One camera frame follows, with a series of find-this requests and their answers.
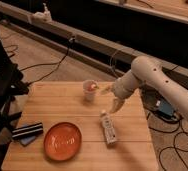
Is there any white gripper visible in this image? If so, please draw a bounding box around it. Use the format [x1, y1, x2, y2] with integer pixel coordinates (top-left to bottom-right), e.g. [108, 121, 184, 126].
[100, 70, 142, 113]

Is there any orange ceramic bowl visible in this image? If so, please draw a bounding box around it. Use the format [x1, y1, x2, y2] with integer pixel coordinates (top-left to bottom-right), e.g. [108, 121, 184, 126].
[43, 122, 82, 161]

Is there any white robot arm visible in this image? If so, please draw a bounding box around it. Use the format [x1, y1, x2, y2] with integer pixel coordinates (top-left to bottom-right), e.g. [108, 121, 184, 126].
[102, 56, 188, 122]

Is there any white tube bottle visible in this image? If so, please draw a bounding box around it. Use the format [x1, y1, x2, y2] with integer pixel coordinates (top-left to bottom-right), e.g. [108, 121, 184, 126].
[100, 110, 117, 145]

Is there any blue power box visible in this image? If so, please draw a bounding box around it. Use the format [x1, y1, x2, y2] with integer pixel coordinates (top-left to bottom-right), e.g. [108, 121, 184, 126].
[156, 99, 174, 117]

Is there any black white striped block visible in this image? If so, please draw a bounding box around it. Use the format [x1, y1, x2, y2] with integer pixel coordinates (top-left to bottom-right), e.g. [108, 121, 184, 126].
[12, 123, 43, 140]

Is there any white cable with plug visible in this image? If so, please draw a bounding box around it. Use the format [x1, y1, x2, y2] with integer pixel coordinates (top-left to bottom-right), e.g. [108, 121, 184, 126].
[108, 49, 125, 79]

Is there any black cables right floor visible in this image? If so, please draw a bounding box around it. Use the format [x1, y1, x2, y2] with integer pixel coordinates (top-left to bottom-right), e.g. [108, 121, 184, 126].
[146, 111, 188, 171]

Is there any white object on rail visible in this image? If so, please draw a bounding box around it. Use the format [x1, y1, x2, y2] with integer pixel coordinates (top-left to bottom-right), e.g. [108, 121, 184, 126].
[33, 4, 52, 22]

